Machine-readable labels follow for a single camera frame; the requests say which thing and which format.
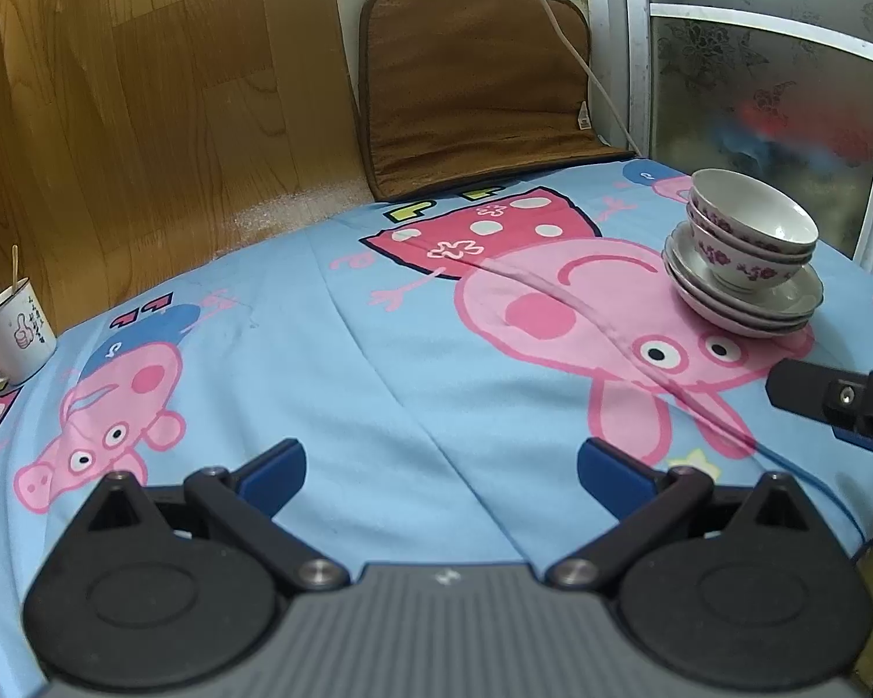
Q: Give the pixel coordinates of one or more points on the wooden spoon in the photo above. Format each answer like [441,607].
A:
[16,265]

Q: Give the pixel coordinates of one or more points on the small pink floral bowl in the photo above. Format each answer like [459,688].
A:
[704,234]
[742,275]

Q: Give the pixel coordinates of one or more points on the white enamel mug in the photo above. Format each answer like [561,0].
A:
[18,334]

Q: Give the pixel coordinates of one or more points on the white floral plate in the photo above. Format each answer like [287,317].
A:
[743,331]
[724,311]
[804,289]

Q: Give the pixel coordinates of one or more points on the brown seat cushion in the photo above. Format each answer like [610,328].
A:
[473,80]

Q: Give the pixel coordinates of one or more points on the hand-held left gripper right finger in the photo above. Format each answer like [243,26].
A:
[611,474]

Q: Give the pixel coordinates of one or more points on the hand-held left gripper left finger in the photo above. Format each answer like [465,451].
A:
[276,471]

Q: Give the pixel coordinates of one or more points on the frosted glass door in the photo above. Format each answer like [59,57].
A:
[756,109]

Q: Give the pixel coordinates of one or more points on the large purple floral bowl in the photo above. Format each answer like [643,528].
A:
[756,207]

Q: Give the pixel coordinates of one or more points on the aluminium door frame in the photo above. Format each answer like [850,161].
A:
[634,51]

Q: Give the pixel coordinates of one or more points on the cartoon pig printed blanket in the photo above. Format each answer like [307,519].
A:
[378,349]

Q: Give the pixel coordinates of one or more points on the wooden board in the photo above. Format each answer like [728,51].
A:
[153,102]

